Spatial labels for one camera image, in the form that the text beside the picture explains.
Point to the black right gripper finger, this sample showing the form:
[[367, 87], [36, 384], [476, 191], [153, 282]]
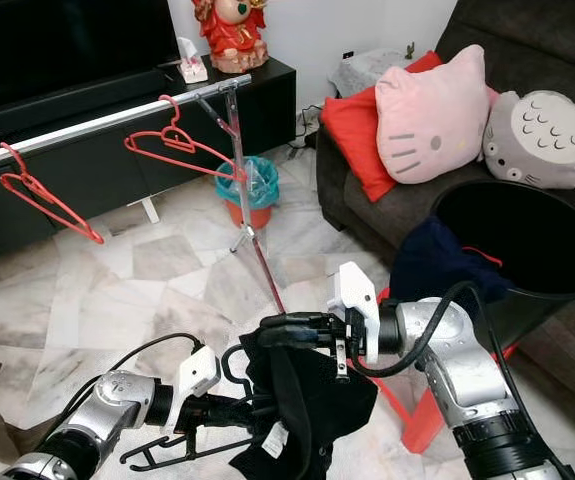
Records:
[[297, 321], [287, 339]]

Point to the dark grey plastic hanger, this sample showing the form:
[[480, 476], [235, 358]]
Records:
[[230, 370]]

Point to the black knit garment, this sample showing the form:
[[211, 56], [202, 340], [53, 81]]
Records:
[[322, 405]]

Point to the red plastic hanger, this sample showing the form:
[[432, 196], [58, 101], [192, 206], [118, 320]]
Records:
[[177, 125], [72, 222]]

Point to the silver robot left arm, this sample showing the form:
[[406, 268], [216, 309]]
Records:
[[107, 415]]

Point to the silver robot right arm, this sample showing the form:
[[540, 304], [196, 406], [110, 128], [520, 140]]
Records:
[[467, 370]]

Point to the red plastic stool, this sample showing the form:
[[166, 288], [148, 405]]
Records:
[[422, 420]]

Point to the navy blue garment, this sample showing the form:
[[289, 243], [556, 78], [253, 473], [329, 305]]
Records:
[[442, 260]]

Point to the orange bin teal bag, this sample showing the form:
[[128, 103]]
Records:
[[262, 190]]

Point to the brown trousers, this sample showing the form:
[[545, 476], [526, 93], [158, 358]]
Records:
[[17, 430]]

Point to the red cushion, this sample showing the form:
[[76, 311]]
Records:
[[352, 135]]

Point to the black plastic bucket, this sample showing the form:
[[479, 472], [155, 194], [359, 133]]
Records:
[[537, 240]]

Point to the black TV cabinet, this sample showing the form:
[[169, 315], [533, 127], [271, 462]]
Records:
[[107, 175]]

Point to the pink cat face pillow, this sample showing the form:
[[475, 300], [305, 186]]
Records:
[[437, 115]]

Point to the lace covered side table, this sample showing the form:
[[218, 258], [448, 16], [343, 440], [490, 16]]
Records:
[[362, 70]]

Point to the white tissue box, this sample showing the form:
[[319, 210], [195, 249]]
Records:
[[193, 66]]

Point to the grey round Totoro pillow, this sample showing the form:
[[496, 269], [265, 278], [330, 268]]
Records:
[[542, 140]]

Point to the red laughing Buddha statue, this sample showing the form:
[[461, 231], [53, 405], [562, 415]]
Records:
[[232, 38]]

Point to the small brass figurine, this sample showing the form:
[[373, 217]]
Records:
[[409, 50]]

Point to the black soundbar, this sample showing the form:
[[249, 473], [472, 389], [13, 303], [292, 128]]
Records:
[[67, 105]]

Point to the dark brown fabric sofa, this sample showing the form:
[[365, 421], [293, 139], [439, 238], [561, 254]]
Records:
[[527, 40]]

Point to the black television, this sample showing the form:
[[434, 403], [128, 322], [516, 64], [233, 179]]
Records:
[[67, 45]]

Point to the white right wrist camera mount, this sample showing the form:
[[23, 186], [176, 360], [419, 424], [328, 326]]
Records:
[[357, 300]]

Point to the black wall plug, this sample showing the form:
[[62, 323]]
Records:
[[348, 54]]

